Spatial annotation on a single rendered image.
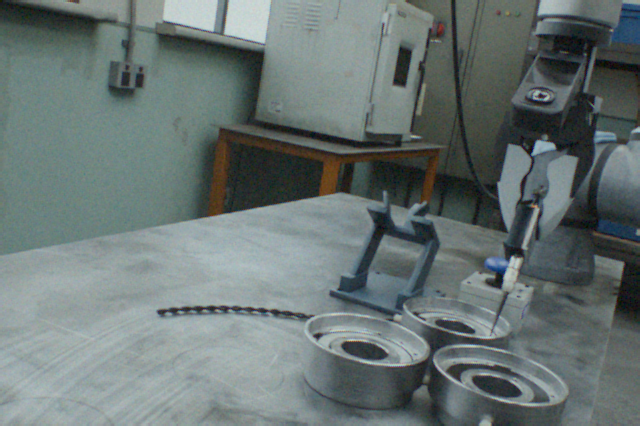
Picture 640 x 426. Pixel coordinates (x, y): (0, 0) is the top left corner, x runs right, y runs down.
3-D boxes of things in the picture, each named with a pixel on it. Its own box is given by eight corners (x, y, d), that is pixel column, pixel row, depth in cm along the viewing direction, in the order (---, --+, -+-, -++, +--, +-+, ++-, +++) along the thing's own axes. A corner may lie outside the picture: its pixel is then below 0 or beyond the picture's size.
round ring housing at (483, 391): (437, 376, 59) (446, 333, 59) (557, 412, 56) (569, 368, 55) (410, 425, 50) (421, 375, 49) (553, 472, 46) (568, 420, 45)
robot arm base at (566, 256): (507, 250, 118) (519, 196, 116) (595, 273, 111) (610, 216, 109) (488, 265, 104) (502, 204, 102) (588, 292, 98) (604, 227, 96)
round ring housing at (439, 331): (512, 355, 67) (521, 317, 67) (489, 390, 58) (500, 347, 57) (415, 324, 72) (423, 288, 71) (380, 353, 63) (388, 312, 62)
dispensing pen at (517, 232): (473, 322, 62) (527, 173, 68) (478, 336, 65) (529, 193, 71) (496, 329, 61) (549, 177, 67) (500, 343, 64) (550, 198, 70)
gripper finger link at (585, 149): (589, 199, 65) (602, 109, 64) (587, 200, 64) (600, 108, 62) (540, 193, 67) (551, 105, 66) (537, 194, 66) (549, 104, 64)
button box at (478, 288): (515, 339, 72) (525, 297, 71) (452, 320, 75) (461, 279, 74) (527, 321, 80) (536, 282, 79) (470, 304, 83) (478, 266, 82)
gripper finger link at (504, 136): (531, 190, 68) (558, 107, 66) (528, 191, 66) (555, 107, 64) (488, 176, 70) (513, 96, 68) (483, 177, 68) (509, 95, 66)
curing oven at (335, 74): (375, 152, 278) (404, -7, 265) (252, 126, 304) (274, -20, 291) (421, 149, 333) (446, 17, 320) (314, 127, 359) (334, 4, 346)
